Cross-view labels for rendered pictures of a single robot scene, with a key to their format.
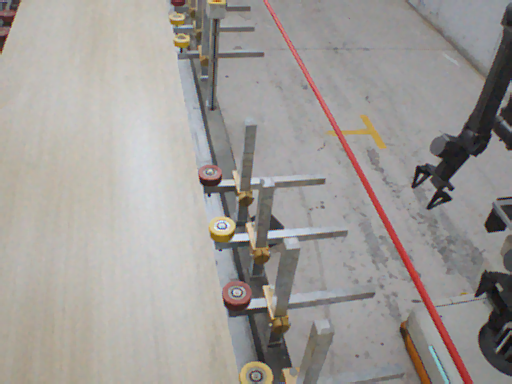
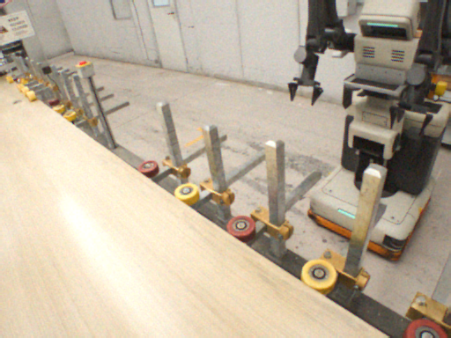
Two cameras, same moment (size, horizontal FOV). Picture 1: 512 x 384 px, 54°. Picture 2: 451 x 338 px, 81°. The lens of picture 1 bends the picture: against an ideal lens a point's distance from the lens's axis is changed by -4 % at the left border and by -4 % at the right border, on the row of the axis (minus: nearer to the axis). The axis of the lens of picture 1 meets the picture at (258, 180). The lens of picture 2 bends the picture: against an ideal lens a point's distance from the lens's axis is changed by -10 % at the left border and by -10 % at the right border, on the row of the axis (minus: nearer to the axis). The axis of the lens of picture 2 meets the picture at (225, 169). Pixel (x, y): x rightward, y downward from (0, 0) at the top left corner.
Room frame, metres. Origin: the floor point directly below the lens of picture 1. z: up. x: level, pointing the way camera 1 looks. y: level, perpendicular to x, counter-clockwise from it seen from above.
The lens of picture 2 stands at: (0.35, 0.26, 1.50)
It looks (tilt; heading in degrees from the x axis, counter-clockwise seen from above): 35 degrees down; 337
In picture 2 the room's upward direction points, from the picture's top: 9 degrees counter-clockwise
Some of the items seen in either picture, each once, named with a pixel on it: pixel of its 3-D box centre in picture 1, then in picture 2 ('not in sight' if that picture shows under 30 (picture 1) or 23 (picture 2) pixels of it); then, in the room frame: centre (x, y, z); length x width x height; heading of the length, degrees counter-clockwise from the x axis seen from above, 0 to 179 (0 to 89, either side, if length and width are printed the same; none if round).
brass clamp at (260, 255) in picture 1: (257, 243); (217, 192); (1.12, -0.02, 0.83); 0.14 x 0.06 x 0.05; 17
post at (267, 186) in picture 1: (259, 239); (219, 186); (1.10, -0.03, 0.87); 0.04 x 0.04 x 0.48; 17
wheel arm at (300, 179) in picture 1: (265, 183); (189, 157); (1.40, -0.03, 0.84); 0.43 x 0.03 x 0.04; 107
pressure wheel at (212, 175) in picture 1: (209, 183); (151, 176); (1.34, 0.16, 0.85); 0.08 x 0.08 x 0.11
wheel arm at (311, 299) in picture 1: (303, 300); (284, 206); (0.92, -0.17, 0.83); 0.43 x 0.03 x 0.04; 107
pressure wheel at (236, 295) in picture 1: (235, 303); (242, 237); (0.87, 0.02, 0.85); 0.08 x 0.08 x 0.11
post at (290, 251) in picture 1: (280, 301); (277, 210); (0.86, -0.10, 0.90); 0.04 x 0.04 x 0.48; 17
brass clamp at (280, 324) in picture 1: (275, 309); (271, 224); (0.88, -0.09, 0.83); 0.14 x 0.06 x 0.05; 17
